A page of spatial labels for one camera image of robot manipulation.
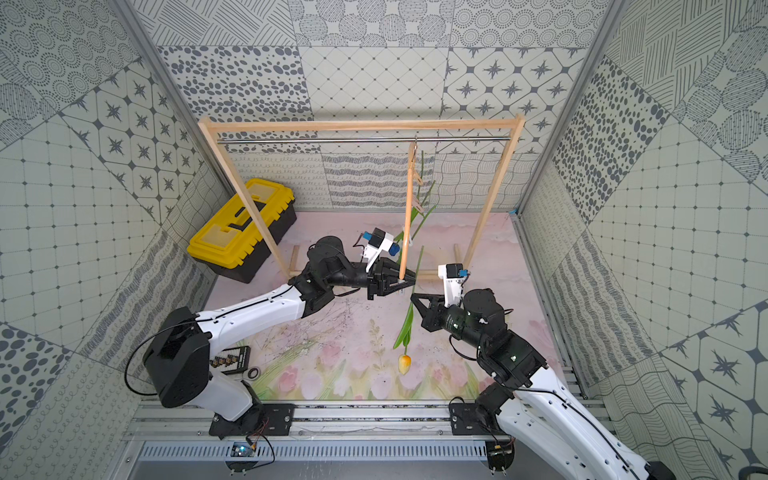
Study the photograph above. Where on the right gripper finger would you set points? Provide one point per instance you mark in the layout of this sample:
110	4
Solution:
425	300
427	319

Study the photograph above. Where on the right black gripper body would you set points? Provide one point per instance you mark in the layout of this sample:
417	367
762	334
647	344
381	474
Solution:
453	323

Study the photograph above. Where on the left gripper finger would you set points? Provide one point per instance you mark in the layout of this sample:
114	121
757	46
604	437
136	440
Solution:
402	274
393	285

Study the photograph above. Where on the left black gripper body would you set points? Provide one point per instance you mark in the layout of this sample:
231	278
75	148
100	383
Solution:
374	283

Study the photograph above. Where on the yellow tulip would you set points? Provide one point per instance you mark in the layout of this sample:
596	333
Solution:
403	340

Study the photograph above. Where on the white tulip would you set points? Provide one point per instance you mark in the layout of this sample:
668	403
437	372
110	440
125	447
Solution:
422	205

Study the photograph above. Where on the wooden clothes hanger with clips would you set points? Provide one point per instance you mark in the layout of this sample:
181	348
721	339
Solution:
411	178

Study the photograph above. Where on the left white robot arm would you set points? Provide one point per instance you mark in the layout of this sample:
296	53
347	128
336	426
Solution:
177	358

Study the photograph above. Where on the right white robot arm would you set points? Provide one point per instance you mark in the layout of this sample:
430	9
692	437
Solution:
526	399

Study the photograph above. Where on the wooden clothes rack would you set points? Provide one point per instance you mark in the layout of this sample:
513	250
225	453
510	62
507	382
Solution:
364	190

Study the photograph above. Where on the floral pink table mat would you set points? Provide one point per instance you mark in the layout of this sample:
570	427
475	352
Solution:
346	350

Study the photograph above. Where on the right controller board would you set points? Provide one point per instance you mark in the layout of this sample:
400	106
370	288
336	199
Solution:
500	456

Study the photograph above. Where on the controller board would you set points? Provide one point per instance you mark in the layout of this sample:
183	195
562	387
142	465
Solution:
242	458
500	456

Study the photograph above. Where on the yellow black toolbox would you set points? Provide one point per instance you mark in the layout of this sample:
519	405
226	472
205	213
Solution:
230	244

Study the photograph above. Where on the small black parts box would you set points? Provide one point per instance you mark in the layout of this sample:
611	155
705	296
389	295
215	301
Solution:
232	361

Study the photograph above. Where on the left controller board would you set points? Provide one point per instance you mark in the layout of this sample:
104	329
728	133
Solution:
242	458

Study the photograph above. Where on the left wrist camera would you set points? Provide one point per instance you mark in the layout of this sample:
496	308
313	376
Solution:
377	242

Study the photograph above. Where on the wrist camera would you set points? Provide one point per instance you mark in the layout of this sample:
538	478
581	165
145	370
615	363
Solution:
453	276
377	242

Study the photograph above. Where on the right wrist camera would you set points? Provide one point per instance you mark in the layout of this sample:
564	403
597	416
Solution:
453	276

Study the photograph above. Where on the aluminium rail base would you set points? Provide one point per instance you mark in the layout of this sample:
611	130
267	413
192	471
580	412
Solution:
323	420

